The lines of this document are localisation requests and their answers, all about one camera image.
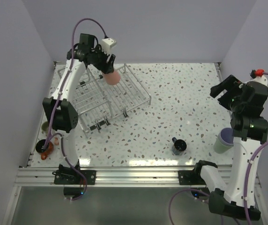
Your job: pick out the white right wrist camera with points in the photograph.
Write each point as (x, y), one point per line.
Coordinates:
(258, 76)

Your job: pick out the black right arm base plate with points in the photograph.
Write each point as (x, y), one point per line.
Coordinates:
(189, 177)

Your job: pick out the pink textured mug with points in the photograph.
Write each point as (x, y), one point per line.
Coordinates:
(55, 141)

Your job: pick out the orange red mug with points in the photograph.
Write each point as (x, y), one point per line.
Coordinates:
(44, 152)

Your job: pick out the lilac tumbler cup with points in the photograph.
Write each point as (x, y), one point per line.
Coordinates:
(226, 136)

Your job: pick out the metal wire dish rack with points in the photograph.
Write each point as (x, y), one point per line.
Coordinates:
(98, 103)

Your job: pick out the dark blue glazed mug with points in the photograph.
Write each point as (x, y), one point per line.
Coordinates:
(179, 146)

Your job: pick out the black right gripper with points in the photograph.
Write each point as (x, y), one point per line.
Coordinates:
(232, 84)

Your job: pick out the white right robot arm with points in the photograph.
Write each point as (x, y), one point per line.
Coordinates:
(235, 199)

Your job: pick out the grey beige mug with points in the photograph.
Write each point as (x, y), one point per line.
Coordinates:
(45, 126)

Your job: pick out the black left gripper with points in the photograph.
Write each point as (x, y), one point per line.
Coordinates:
(105, 67)

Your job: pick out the pink tumbler cup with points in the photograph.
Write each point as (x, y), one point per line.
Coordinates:
(112, 78)

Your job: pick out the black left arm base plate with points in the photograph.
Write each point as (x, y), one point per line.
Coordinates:
(70, 177)

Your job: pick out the light green tumbler cup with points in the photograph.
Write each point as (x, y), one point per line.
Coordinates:
(220, 148)

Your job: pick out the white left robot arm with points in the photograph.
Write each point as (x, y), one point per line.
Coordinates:
(61, 114)

